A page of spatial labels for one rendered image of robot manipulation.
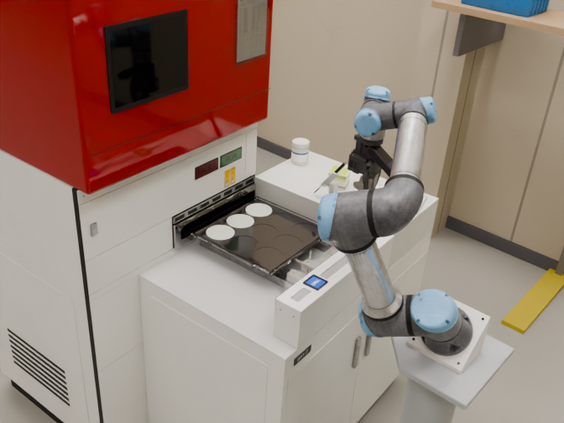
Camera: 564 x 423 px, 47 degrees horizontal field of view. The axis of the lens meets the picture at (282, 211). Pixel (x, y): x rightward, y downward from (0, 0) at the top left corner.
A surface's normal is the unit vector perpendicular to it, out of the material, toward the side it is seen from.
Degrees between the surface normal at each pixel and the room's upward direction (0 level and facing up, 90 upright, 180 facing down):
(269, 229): 0
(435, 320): 38
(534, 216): 90
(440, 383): 0
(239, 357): 90
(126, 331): 90
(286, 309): 90
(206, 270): 0
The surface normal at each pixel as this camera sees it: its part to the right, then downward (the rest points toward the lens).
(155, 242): 0.79, 0.35
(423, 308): -0.26, -0.43
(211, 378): -0.61, 0.37
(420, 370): 0.06, -0.86
